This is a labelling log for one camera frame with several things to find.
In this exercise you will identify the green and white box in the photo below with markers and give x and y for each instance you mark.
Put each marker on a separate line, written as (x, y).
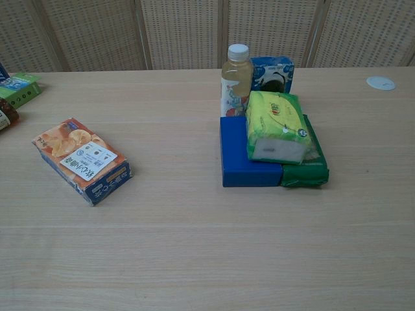
(21, 89)

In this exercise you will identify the orange and blue snack box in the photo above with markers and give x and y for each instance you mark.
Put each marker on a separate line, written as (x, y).
(82, 158)

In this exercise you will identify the plain blue box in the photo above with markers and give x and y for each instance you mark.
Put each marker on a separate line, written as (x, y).
(240, 162)

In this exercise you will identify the dark bottle at left edge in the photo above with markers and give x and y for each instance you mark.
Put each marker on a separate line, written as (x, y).
(7, 115)

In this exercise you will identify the blue cookie box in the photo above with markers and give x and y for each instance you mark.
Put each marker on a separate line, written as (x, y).
(275, 74)

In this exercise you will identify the yellow drink bottle white cap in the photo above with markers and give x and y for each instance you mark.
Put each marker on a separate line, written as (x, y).
(236, 81)

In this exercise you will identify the dark green snack package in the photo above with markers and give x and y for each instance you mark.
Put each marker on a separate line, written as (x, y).
(311, 168)

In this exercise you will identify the yellow-green tissue pack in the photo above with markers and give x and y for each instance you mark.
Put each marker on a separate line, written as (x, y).
(275, 126)

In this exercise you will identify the woven folding screen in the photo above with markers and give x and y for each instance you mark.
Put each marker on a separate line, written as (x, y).
(207, 34)

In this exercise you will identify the white round table grommet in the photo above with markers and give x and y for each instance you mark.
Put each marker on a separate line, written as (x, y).
(381, 83)

